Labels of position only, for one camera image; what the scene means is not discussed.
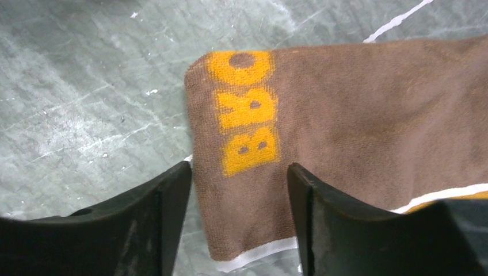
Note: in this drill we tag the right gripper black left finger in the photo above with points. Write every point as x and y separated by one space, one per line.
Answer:
134 233

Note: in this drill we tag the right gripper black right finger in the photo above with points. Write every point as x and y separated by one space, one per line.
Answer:
340 235

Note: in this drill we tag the yellow brown towel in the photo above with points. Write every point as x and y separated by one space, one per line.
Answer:
395 124

